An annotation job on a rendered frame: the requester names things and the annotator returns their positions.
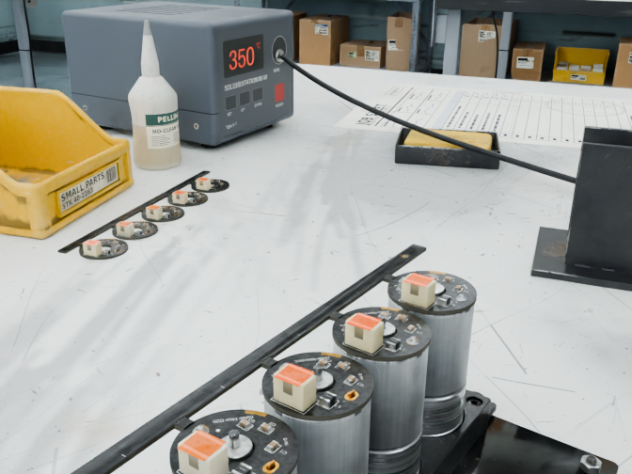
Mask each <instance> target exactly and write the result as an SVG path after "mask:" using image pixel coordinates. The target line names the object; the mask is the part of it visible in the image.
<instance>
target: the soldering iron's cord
mask: <svg viewBox="0 0 632 474"><path fill-rule="evenodd" d="M280 58H281V59H282V60H284V61H285V62H286V63H287V64H289V65H290V66H291V67H293V68H294V69H295V70H297V71H298V72H300V73H301V74H303V75H304V76H306V77H307V78H308V79H309V80H311V81H312V82H314V83H316V84H317V85H319V86H321V87H323V88H325V89H326V90H328V91H330V92H332V93H333V94H335V95H337V96H339V97H341V98H342V99H344V100H346V101H348V102H350V103H353V104H355V105H357V106H359V107H361V108H363V109H365V110H367V111H369V112H372V113H373V114H375V115H377V116H380V117H382V118H384V119H388V120H390V121H393V122H395V123H398V124H400V125H402V126H404V127H407V128H409V129H412V130H414V131H417V132H419V133H422V134H426V135H428V136H431V137H434V138H436V139H439V140H442V141H445V142H447V143H450V144H452V145H455V146H458V147H461V148H464V149H467V150H472V151H475V152H477V153H480V154H483V155H486V156H489V157H492V158H495V159H498V160H500V161H503V162H506V163H509V164H512V165H515V166H520V167H523V168H526V169H529V170H532V171H535V172H538V173H541V174H544V175H546V176H550V177H553V178H556V179H559V180H562V181H566V182H570V183H573V184H576V178H575V177H572V176H569V175H566V174H562V173H560V172H557V171H554V170H550V169H547V168H544V167H541V166H536V165H533V164H530V163H527V162H524V161H520V160H517V159H514V158H512V157H509V156H506V155H503V154H500V153H497V152H493V151H490V150H486V149H483V148H480V147H477V146H474V145H471V144H468V143H466V142H463V141H460V140H457V139H454V138H451V137H448V136H445V135H443V134H439V133H436V132H433V131H431V130H428V129H425V128H422V127H420V126H418V125H416V124H413V123H410V122H408V121H405V120H403V119H400V118H396V117H394V116H392V115H390V114H388V113H385V112H383V111H381V110H378V109H376V108H374V107H372V106H369V105H367V104H365V103H363V102H361V101H359V100H357V99H354V98H353V97H351V96H349V95H347V94H345V93H343V92H341V91H339V90H337V89H335V88H333V87H332V86H330V85H328V84H327V83H325V82H323V81H322V80H320V79H318V78H317V77H315V76H313V75H312V74H310V73H309V72H307V71H305V70H304V69H302V68H301V67H300V66H298V65H297V64H295V63H294V62H293V61H291V60H290V59H289V58H288V57H286V56H285V55H284V54H283V55H282V56H281V57H280Z"/></svg>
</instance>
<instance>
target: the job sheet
mask: <svg viewBox="0 0 632 474"><path fill-rule="evenodd" d="M363 103H365V104H367V105H369V106H372V107H374V108H376V109H378V110H381V111H383V112H385V113H388V114H390V115H392V116H394V117H396V118H399V119H403V120H405V121H408V122H410V123H413V124H416V125H418V126H420V127H422V128H430V129H447V130H464V131H481V132H496V133H498V141H502V142H513V143H523V144H534V145H545V146H555V147H566V148H577V149H581V143H582V137H583V132H584V126H595V127H606V128H616V129H627V130H632V100H620V99H607V98H593V97H579V96H565V95H552V94H538V93H525V92H511V91H497V90H483V89H470V88H456V87H430V86H416V85H403V84H389V83H385V84H384V85H382V86H381V87H380V88H379V89H377V90H376V91H375V92H374V93H372V95H371V96H370V97H369V98H367V99H366V100H365V101H364V102H363ZM333 127H341V128H353V129H363V130H374V131H385V132H395V133H399V132H400V130H401V127H404V126H402V125H400V124H398V123H395V122H393V121H390V120H388V119H386V118H382V117H380V116H377V115H375V114H373V113H372V112H369V111H367V110H365V109H363V108H361V107H359V106H358V107H356V108H355V109H354V110H353V111H351V112H350V113H349V114H348V115H347V116H345V117H344V118H343V119H342V120H340V121H339V122H338V123H337V124H335V125H334V126H333Z"/></svg>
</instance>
